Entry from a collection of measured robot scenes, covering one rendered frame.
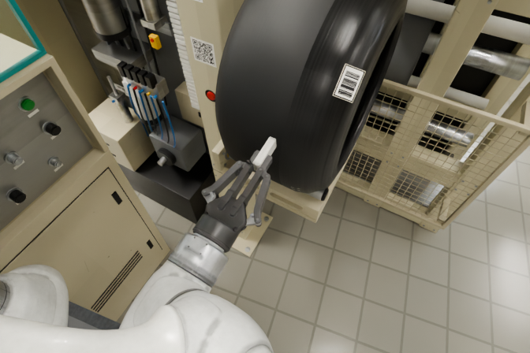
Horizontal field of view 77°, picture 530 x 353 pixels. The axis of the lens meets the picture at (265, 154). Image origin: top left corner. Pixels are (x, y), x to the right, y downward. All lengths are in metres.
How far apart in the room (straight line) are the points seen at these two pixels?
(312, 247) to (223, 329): 1.53
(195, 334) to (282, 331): 1.39
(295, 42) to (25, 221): 0.90
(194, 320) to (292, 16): 0.52
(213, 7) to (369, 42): 0.38
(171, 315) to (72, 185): 0.82
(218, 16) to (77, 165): 0.67
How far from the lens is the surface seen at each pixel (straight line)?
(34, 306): 0.92
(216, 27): 0.88
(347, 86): 0.63
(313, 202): 1.05
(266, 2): 0.70
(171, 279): 0.56
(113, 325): 1.23
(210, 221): 0.58
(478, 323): 2.07
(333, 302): 1.85
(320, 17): 0.66
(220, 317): 0.43
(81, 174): 1.20
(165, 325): 0.43
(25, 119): 1.07
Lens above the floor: 1.77
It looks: 53 degrees down
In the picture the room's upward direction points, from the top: straight up
